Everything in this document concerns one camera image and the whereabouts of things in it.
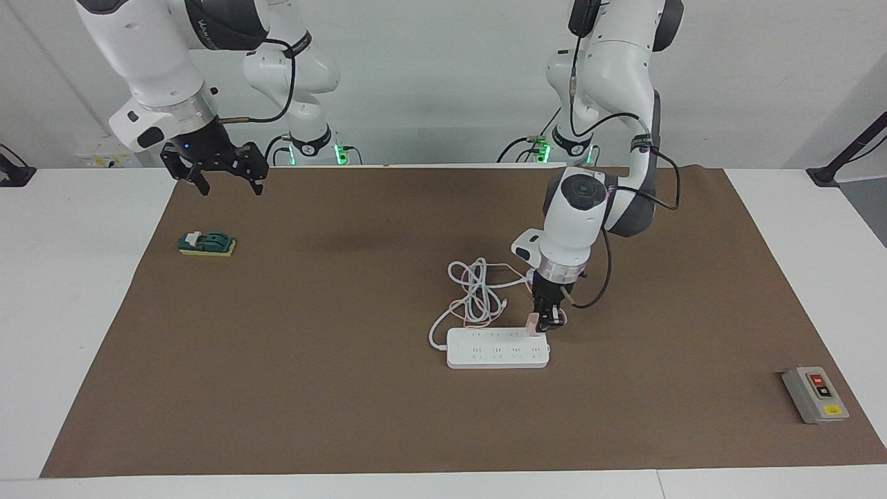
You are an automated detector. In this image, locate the black camera stand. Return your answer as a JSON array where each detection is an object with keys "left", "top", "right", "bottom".
[
  {"left": 807, "top": 111, "right": 887, "bottom": 188},
  {"left": 0, "top": 143, "right": 37, "bottom": 188}
]

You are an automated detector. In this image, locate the grey on-off switch box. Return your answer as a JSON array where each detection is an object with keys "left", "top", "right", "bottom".
[{"left": 782, "top": 365, "right": 850, "bottom": 425}]

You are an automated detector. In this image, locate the pink charging cable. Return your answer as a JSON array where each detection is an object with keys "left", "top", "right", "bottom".
[{"left": 449, "top": 262, "right": 569, "bottom": 328}]

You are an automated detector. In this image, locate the green knife switch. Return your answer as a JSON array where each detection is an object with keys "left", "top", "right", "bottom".
[{"left": 178, "top": 231, "right": 237, "bottom": 259}]

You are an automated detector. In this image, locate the brown table mat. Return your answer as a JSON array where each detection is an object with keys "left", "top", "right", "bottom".
[{"left": 39, "top": 164, "right": 887, "bottom": 479}]

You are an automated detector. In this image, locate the white power strip cable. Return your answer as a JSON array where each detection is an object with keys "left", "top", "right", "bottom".
[{"left": 428, "top": 258, "right": 538, "bottom": 351}]

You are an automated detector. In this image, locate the black base cable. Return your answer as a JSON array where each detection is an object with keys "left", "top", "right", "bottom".
[
  {"left": 265, "top": 134, "right": 292, "bottom": 167},
  {"left": 497, "top": 104, "right": 563, "bottom": 165}
]

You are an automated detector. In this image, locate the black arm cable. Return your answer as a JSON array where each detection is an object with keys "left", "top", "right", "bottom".
[
  {"left": 568, "top": 0, "right": 683, "bottom": 309},
  {"left": 218, "top": 38, "right": 297, "bottom": 125}
]

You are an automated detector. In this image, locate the white power strip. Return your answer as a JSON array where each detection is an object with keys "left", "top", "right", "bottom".
[{"left": 446, "top": 327, "right": 552, "bottom": 370}]

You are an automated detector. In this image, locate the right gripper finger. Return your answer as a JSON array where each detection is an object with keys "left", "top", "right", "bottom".
[
  {"left": 222, "top": 142, "right": 270, "bottom": 196},
  {"left": 160, "top": 144, "right": 211, "bottom": 197}
]

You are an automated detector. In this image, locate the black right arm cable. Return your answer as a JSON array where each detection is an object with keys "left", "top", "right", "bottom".
[{"left": 218, "top": 38, "right": 297, "bottom": 125}]

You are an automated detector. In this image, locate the white wall socket box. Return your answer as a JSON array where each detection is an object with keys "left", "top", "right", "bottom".
[{"left": 75, "top": 147, "right": 143, "bottom": 169}]

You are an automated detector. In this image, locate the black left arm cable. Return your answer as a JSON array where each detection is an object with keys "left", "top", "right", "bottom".
[{"left": 568, "top": 0, "right": 683, "bottom": 309}]

